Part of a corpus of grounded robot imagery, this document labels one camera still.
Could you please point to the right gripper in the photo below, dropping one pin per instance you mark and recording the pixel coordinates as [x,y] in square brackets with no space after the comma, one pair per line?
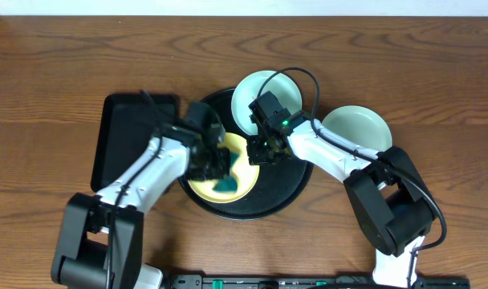
[254,156]

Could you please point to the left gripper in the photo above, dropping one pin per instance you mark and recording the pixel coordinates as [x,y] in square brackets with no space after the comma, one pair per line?
[225,171]

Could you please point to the green sponge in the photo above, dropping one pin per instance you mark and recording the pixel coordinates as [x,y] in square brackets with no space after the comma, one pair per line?
[228,184]

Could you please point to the yellow plate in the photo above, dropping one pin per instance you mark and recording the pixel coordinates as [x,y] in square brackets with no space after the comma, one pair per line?
[245,174]

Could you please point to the light blue plate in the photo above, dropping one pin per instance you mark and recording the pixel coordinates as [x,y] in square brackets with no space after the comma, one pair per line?
[360,125]
[282,86]

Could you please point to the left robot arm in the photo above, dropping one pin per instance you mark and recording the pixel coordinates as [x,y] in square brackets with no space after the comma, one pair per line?
[100,242]

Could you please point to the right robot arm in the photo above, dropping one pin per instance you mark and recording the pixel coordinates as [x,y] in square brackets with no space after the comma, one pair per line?
[391,203]

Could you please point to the round black tray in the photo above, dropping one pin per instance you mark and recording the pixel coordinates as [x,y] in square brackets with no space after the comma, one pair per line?
[277,186]

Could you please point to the rectangular black tray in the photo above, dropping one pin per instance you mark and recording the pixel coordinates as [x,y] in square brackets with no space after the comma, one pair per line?
[126,125]

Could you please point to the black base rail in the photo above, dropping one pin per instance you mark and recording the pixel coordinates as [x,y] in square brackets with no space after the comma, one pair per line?
[225,282]

